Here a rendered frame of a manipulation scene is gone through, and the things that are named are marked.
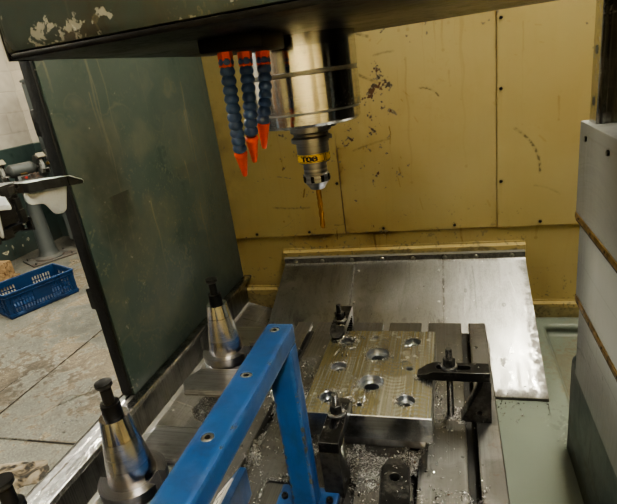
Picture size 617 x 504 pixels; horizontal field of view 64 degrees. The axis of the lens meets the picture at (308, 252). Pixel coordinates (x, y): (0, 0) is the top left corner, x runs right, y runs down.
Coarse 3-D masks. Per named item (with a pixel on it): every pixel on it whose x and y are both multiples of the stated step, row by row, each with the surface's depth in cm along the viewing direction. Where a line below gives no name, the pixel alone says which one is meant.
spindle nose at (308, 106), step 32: (320, 32) 64; (352, 32) 68; (256, 64) 67; (288, 64) 65; (320, 64) 65; (352, 64) 69; (256, 96) 70; (288, 96) 66; (320, 96) 66; (352, 96) 69; (288, 128) 68
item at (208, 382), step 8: (208, 368) 65; (192, 376) 63; (200, 376) 63; (208, 376) 62; (216, 376) 62; (224, 376) 62; (232, 376) 62; (184, 384) 62; (192, 384) 61; (200, 384) 61; (208, 384) 61; (216, 384) 61; (224, 384) 60; (184, 392) 60; (192, 392) 60; (200, 392) 60; (208, 392) 59; (216, 392) 59
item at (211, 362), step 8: (248, 344) 67; (208, 352) 66; (240, 352) 65; (248, 352) 66; (208, 360) 64; (216, 360) 64; (224, 360) 64; (232, 360) 64; (240, 360) 64; (216, 368) 65; (224, 368) 64; (232, 368) 65
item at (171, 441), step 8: (152, 432) 54; (160, 432) 53; (168, 432) 53; (176, 432) 53; (184, 432) 53; (192, 432) 53; (144, 440) 53; (152, 440) 52; (160, 440) 52; (168, 440) 52; (176, 440) 52; (184, 440) 52; (152, 448) 51; (160, 448) 51; (168, 448) 51; (176, 448) 51; (184, 448) 51; (168, 456) 50; (176, 456) 50; (168, 464) 49
